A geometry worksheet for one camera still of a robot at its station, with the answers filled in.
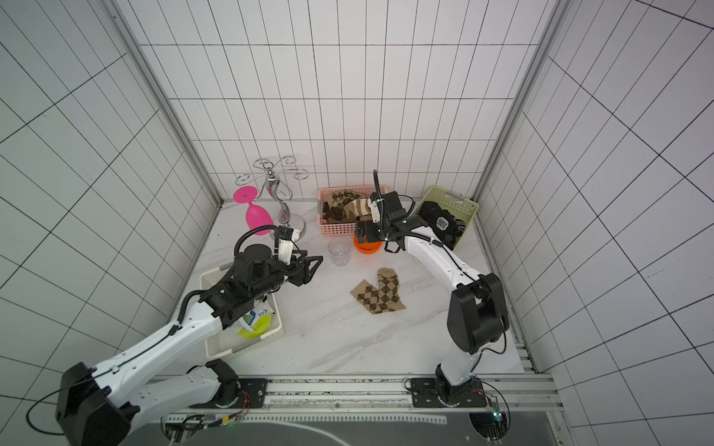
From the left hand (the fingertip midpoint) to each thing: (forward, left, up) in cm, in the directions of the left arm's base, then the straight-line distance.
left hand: (311, 260), depth 76 cm
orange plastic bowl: (+18, -16, -19) cm, 30 cm away
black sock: (+23, -51, -16) cm, 58 cm away
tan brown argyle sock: (-2, -22, -20) cm, 30 cm away
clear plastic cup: (+16, -6, -19) cm, 26 cm away
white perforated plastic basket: (-17, +23, -17) cm, 33 cm away
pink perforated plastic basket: (+35, -5, -15) cm, 39 cm away
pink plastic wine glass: (+19, +21, -2) cm, 28 cm away
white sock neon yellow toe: (-12, +17, -15) cm, 26 cm away
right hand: (+17, -17, -4) cm, 24 cm away
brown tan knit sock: (+32, -2, -17) cm, 36 cm away
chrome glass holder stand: (+27, +17, +10) cm, 34 cm away
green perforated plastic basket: (+38, -56, -18) cm, 70 cm away
